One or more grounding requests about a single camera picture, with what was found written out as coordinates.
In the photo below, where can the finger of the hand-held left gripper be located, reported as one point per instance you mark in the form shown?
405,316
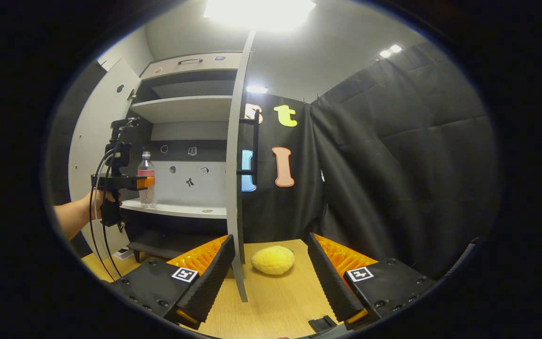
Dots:
141,182

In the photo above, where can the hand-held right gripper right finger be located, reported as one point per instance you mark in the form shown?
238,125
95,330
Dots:
327,278

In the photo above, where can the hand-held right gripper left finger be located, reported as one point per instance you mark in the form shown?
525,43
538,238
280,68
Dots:
214,282

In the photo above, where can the clear plastic bottle pink label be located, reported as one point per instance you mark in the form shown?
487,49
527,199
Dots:
146,165

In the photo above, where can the grey cabinet door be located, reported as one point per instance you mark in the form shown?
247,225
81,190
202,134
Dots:
97,132
233,188

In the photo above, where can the grey cabinet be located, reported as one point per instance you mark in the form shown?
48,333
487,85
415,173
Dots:
181,110

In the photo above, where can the grey cabinet drawer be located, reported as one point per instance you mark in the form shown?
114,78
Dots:
167,68

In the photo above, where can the yellow plush cushion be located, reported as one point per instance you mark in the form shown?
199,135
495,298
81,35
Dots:
273,260

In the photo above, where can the ceiling light panel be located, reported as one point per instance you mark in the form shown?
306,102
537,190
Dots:
391,51
259,13
257,89

